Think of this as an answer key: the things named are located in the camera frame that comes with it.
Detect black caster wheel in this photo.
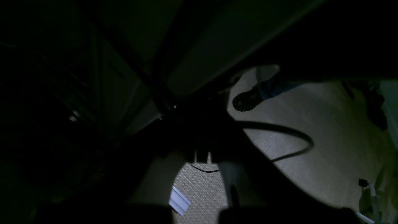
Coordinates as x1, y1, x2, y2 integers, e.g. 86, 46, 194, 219
233, 91, 264, 112

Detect black left gripper image-right left finger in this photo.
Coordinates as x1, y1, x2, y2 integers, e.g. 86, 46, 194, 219
34, 138, 199, 224

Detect left gripper black image-right right finger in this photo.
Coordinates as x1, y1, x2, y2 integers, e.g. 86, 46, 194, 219
196, 124, 358, 224

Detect white strip on carpet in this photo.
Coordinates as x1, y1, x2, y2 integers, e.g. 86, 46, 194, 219
169, 186, 192, 216

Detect dark table underside frame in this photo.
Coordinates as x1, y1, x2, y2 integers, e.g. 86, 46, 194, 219
1, 0, 397, 138

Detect black cable on carpet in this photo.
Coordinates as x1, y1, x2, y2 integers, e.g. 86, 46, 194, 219
190, 121, 314, 174

